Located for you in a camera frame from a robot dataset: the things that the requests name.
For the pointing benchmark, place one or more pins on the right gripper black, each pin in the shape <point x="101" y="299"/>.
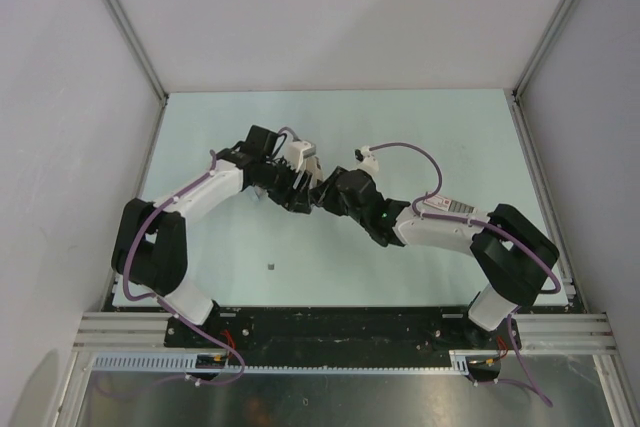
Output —
<point x="324" y="194"/>

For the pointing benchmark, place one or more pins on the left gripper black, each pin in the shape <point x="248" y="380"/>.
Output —
<point x="290" y="198"/>

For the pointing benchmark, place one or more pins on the small grey staple strip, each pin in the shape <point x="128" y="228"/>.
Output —
<point x="259" y="193"/>

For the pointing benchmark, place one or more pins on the beige black stapler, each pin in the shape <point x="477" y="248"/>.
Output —
<point x="309" y="175"/>

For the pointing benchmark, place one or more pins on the red white staple box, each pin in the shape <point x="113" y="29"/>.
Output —
<point x="449" y="205"/>

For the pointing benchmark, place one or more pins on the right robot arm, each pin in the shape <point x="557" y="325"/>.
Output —
<point x="515" y="256"/>

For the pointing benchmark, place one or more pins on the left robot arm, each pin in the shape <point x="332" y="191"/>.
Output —
<point x="151" y="253"/>

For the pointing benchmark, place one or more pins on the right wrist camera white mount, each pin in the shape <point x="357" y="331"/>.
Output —
<point x="366" y="161"/>

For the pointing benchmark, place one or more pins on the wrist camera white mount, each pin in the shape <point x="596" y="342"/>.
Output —
<point x="296" y="153"/>
<point x="366" y="161"/>

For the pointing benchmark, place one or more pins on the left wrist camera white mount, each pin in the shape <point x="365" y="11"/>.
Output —
<point x="296" y="153"/>

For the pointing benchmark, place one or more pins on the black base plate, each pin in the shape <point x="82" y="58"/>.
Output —
<point x="333" y="337"/>

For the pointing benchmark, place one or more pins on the aluminium frame rail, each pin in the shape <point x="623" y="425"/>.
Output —
<point x="553" y="334"/>

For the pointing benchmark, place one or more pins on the left aluminium corner post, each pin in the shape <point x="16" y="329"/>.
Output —
<point x="121" y="19"/>

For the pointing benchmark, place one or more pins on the aluminium corner post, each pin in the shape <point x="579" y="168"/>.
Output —
<point x="552" y="31"/>
<point x="121" y="19"/>

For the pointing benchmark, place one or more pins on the right aluminium corner post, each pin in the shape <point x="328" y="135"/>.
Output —
<point x="552" y="31"/>

